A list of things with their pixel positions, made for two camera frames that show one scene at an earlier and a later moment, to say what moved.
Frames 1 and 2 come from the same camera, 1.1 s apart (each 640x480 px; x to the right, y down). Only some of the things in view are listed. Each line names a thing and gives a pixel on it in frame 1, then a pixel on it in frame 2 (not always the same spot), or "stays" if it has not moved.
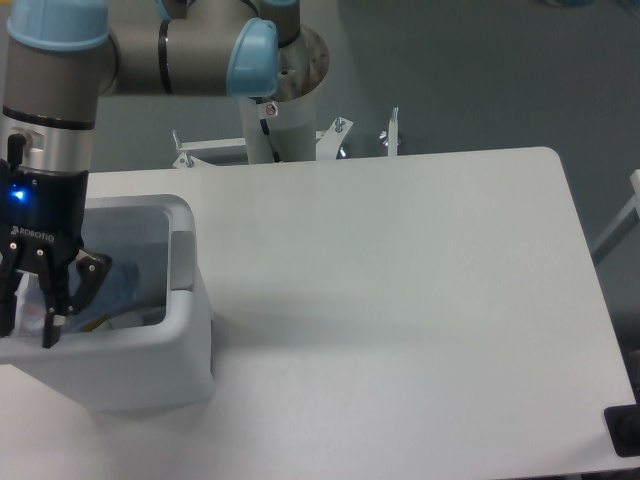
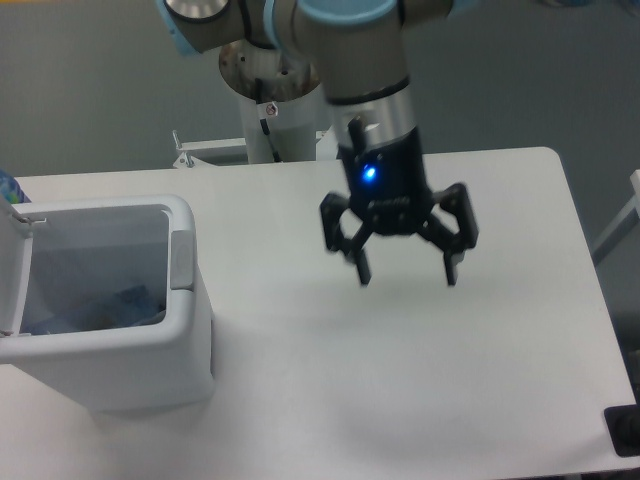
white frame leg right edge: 626,220 stays
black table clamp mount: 623,425 stays
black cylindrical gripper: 42,214 -> 381,150
